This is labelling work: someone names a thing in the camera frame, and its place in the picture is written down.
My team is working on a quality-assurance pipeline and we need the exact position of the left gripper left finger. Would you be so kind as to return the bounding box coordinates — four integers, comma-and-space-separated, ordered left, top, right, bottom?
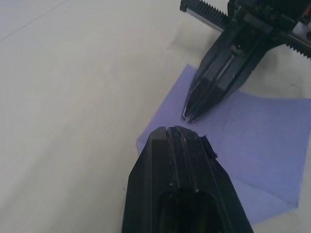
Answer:
121, 126, 193, 233

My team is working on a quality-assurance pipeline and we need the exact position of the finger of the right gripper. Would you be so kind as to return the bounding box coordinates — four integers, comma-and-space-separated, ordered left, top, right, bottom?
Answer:
182, 26, 242, 120
189, 31, 271, 125

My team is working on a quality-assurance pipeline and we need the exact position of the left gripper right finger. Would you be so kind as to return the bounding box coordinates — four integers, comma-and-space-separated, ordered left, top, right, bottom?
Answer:
181, 126, 254, 233

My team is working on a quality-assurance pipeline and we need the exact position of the purple paper sheet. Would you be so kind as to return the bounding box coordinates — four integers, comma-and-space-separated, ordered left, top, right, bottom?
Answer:
136, 63, 311, 225

